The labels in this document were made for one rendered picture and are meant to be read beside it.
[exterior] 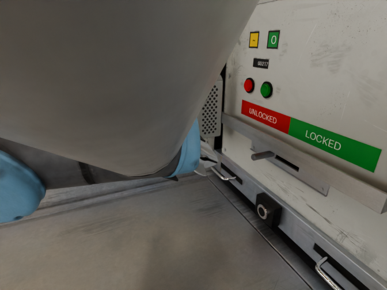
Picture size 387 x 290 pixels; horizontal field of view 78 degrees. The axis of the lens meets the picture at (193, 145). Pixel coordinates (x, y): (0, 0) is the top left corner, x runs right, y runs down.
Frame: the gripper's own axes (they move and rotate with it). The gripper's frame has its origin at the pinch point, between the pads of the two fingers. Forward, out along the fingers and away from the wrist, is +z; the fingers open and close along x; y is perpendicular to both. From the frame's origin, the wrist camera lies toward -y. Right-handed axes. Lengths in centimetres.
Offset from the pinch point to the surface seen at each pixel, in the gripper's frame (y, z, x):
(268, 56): -3.6, 3.0, 23.0
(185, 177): -21.3, 11.1, -13.7
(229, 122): -9.9, 7.2, 7.6
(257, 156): 2.6, 8.3, 4.6
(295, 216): 11.3, 16.1, -1.8
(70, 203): -20.6, -16.4, -29.4
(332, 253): 19.8, 16.6, -2.7
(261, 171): -1.1, 15.6, 1.2
